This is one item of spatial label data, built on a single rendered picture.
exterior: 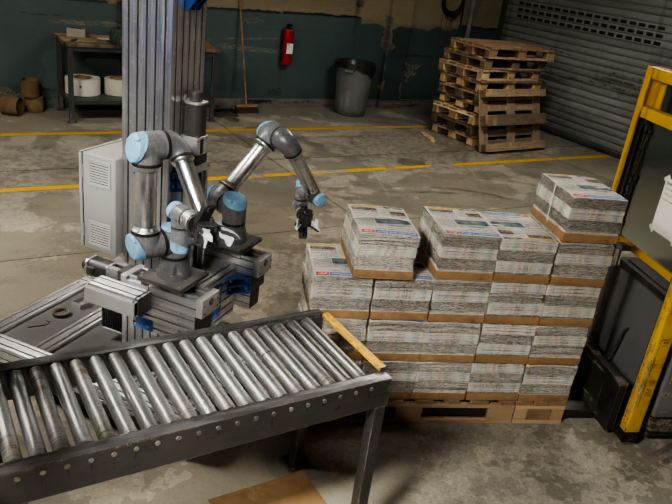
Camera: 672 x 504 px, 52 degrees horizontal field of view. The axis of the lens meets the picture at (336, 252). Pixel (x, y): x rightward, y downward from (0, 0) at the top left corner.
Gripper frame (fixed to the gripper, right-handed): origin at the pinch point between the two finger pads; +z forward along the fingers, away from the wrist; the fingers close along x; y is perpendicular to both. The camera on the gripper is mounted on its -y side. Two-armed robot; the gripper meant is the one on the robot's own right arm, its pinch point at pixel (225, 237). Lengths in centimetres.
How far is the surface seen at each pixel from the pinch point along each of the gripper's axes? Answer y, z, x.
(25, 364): 51, -22, 57
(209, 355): 44.6, 3.8, 1.1
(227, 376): 44.3, 18.8, 3.3
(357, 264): 24, -13, -86
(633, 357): 61, 66, -238
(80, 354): 49, -18, 39
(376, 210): 5, -31, -110
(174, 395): 47, 18, 24
